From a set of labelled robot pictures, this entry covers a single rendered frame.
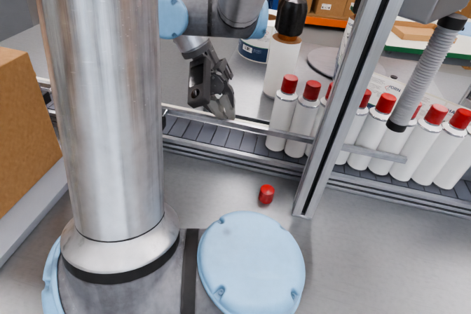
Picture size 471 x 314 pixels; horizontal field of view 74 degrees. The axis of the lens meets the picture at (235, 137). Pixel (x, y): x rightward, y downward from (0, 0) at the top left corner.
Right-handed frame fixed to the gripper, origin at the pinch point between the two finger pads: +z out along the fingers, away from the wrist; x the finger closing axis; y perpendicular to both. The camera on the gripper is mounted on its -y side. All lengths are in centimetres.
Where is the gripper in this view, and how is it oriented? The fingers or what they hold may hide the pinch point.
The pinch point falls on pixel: (228, 121)
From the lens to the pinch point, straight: 79.3
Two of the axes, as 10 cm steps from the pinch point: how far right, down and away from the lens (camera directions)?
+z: 4.0, 7.7, 4.9
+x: -8.9, 2.0, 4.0
